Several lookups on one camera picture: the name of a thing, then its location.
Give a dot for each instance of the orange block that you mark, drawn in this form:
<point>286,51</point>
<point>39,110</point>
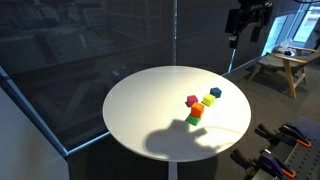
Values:
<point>197,109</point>

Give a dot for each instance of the white table pedestal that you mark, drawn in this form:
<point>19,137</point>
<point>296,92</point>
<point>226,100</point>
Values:
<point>172,170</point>

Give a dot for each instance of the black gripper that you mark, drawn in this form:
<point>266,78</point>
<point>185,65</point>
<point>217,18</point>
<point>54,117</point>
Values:
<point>253,11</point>

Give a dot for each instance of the lime green block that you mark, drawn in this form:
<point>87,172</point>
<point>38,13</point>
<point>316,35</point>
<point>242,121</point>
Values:
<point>209,99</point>

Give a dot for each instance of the magenta block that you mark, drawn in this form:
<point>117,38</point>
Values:
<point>192,100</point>

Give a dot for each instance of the metal window mullion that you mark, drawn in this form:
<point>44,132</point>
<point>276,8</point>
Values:
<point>30,110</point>

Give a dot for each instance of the dark green block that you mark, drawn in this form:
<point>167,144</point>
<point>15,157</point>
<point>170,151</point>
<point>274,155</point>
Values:
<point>193,120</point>

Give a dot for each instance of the blue block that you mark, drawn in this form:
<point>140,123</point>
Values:
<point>216,92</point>

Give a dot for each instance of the pale clutter bundle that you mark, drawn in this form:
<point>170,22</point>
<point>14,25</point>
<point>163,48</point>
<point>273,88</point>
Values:
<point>286,49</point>

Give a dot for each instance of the wooden armchair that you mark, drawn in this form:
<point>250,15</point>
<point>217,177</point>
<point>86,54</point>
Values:
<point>286,61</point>

